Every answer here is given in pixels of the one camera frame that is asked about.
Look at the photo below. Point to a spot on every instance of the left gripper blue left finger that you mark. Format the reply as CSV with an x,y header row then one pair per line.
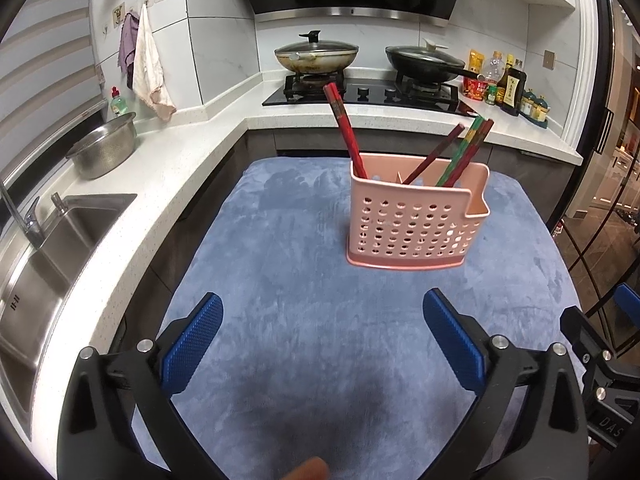
x,y
185,341

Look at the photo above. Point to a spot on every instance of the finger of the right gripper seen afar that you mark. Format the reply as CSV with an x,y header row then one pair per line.
x,y
628,300

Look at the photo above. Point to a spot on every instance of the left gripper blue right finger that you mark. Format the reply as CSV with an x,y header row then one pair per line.
x,y
452,331

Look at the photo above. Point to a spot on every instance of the green red patterned chopstick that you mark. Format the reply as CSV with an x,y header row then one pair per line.
x,y
460,150

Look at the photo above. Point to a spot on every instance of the dark red chopstick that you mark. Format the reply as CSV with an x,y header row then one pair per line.
x,y
343,123

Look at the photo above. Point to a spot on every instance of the person's left hand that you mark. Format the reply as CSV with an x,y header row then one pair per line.
x,y
313,469

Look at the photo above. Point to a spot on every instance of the blue plush table mat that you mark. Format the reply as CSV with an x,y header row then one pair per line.
x,y
317,357

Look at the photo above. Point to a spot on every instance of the pink perforated utensil holder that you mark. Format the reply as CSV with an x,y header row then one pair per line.
x,y
420,226

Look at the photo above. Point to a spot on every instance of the stainless steel sink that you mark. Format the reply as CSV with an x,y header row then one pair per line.
x,y
35,282

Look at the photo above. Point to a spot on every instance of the chrome faucet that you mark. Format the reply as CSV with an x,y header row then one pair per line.
x,y
28,222

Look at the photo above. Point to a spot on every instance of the stainless steel bowl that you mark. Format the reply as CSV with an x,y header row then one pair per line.
x,y
105,147

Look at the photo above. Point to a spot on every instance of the spice jar rack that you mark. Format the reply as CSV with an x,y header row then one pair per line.
x,y
534,108

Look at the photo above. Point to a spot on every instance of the dark soy sauce bottle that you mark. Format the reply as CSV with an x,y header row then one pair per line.
x,y
511,86

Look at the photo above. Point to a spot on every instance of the green dish soap bottle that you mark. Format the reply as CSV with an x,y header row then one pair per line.
x,y
118,104

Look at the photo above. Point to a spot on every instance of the red instant noodle cup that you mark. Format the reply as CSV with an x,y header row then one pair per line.
x,y
474,88

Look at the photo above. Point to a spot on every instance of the black gas stove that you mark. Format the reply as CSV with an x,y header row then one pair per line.
x,y
400,91

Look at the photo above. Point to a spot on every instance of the clear oil bottle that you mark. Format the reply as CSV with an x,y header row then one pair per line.
x,y
493,72

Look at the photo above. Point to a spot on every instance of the white beige hanging towel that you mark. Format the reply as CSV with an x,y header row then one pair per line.
x,y
148,81

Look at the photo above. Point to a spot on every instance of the black wok with lid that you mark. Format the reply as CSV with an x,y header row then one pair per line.
x,y
427,64

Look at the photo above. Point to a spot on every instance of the yellow snack bag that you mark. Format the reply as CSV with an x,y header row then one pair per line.
x,y
476,61

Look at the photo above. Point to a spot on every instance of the brown wok with lid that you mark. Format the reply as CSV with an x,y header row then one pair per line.
x,y
314,56

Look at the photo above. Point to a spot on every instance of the purple hanging cloth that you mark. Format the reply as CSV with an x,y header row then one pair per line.
x,y
127,46

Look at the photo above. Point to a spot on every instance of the wall power outlet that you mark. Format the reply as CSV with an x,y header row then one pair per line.
x,y
549,60

